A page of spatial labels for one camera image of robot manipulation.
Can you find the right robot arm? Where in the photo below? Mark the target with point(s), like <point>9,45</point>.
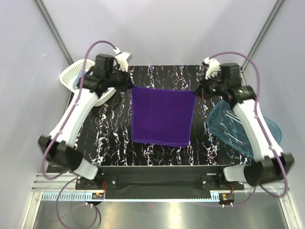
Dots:
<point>271,164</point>

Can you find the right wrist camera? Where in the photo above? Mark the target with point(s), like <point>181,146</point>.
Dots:
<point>225,71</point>

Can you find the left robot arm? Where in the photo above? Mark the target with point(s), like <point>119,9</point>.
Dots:
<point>59,146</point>

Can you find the blue transparent plastic tray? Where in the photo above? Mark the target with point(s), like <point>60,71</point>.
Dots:
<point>228,131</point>

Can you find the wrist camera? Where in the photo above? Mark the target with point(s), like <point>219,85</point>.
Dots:
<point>108,63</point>
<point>225,71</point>

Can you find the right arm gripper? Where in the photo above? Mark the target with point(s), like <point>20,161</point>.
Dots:
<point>201,89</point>

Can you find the white perforated laundry basket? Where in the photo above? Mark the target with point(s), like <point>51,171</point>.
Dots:
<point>68,76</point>

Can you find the light blue towel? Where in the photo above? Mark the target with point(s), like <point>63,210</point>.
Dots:
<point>77,80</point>

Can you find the purple microfiber towel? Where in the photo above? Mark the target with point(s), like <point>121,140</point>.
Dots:
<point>162,117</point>

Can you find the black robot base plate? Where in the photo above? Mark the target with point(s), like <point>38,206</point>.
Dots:
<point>118,177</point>

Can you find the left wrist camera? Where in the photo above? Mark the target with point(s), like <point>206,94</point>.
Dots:
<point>108,63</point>

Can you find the aluminium frame rail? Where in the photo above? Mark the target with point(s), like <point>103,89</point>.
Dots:
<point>69,188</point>

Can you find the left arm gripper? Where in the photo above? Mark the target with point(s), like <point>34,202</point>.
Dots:
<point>127,84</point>

